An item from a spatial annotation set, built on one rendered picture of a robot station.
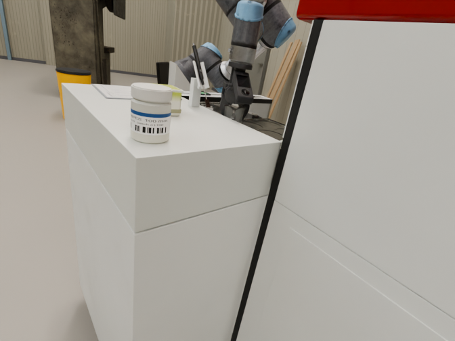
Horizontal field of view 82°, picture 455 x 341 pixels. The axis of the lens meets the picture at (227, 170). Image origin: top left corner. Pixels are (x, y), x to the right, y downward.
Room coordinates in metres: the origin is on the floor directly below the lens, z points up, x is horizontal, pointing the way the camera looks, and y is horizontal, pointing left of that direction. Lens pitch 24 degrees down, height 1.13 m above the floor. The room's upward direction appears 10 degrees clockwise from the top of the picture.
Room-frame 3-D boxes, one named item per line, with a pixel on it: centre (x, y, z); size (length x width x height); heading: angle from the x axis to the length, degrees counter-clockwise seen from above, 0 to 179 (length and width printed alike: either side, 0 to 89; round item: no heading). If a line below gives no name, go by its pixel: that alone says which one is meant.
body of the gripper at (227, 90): (0.84, 0.02, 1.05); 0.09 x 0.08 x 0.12; 13
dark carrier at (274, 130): (0.90, -0.13, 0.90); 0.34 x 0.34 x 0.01; 43
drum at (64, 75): (3.39, 2.13, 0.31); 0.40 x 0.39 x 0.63; 26
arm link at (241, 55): (0.83, 0.02, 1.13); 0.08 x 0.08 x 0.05
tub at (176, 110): (0.67, 0.19, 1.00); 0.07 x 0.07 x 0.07; 37
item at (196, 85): (0.82, 0.13, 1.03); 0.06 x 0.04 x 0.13; 43
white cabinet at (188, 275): (0.93, 0.00, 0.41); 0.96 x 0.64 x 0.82; 133
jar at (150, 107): (0.47, 0.16, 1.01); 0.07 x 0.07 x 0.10
